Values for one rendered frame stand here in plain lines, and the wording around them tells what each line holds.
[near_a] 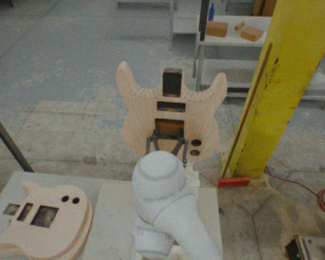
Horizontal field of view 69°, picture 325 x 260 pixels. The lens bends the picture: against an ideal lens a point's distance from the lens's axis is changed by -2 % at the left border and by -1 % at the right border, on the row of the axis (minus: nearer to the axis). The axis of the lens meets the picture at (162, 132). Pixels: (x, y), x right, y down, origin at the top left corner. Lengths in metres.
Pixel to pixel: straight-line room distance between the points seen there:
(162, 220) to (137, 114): 0.44
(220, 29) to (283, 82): 1.26
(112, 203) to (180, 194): 0.86
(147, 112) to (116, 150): 1.94
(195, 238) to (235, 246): 1.80
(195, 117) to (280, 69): 1.00
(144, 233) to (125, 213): 0.68
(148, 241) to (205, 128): 0.42
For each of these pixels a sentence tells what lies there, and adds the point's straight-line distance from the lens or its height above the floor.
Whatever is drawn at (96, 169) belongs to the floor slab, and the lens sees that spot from 2.60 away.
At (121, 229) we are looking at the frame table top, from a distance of 1.23.
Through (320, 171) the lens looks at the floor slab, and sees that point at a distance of 2.99.
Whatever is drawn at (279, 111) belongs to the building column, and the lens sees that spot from 1.93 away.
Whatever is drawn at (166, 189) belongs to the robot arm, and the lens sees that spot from 0.43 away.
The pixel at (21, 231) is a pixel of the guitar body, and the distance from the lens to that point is 1.30.
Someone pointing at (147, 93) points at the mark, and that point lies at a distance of 0.78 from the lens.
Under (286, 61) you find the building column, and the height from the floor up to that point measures 1.31.
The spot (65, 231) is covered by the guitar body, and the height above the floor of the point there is 0.99.
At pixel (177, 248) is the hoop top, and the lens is 1.06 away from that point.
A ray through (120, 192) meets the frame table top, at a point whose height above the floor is 0.93.
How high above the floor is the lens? 2.06
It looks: 46 degrees down
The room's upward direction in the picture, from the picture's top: straight up
